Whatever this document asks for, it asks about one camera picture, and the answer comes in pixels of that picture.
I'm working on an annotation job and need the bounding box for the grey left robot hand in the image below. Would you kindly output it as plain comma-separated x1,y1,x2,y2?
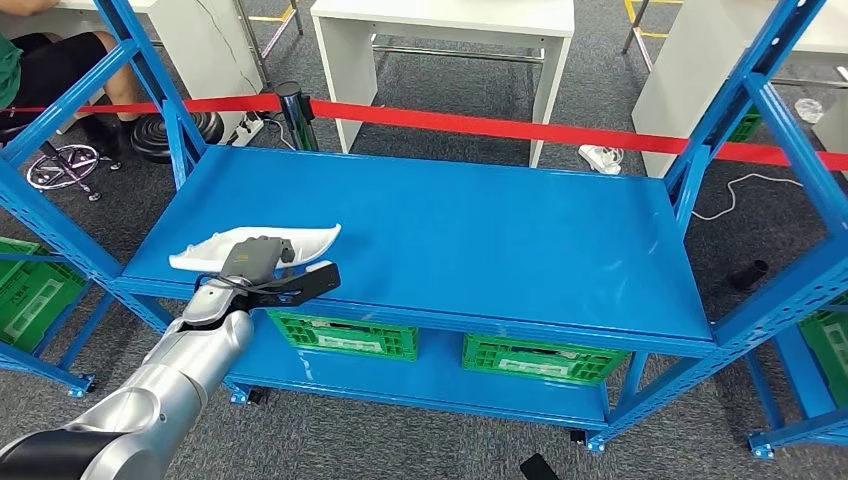
220,236,296,283

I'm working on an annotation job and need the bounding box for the white curved plastic part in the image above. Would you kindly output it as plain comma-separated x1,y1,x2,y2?
168,223,342,273

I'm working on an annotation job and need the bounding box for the blue metal shelf rack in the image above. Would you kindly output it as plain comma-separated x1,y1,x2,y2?
745,291,848,460
0,235,121,399
0,0,848,454

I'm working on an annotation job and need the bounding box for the white power strip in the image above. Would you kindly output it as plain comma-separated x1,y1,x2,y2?
228,113,266,148

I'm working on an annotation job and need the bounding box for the black round stanchion base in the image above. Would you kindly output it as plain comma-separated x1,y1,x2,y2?
130,112,225,166

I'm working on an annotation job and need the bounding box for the green plastic crate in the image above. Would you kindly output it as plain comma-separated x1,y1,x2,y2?
798,307,848,409
268,311,420,362
461,334,631,388
725,105,763,144
0,237,87,354

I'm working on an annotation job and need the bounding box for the white table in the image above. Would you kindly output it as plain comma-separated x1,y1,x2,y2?
62,0,264,144
309,0,576,168
630,0,848,179

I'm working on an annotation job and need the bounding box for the chrome chair base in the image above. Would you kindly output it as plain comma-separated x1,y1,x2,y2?
26,142,124,203

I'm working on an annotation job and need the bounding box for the red barrier belt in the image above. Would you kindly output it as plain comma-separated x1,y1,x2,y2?
0,93,848,172

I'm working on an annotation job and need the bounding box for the person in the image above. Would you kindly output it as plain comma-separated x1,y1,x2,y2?
0,0,144,154

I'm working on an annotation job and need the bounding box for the white power adapter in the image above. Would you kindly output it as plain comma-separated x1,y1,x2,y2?
577,144,624,176

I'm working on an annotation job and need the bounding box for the black cylindrical object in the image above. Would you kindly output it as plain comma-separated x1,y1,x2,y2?
728,259,771,293

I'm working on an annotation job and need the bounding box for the clear crumpled plastic cup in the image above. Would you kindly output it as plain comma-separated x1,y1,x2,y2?
793,97,825,125

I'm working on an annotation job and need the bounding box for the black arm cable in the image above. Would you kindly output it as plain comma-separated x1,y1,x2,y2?
193,274,280,296

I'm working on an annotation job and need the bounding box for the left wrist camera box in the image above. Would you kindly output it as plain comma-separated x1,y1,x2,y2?
248,261,342,309

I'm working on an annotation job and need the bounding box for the black stanchion post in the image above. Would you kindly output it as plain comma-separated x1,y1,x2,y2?
274,81,319,152

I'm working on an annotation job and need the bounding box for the metal tube frame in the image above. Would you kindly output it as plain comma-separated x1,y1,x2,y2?
231,0,305,87

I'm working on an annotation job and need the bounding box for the white floor cable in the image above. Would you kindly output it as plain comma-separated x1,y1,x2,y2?
690,173,803,222

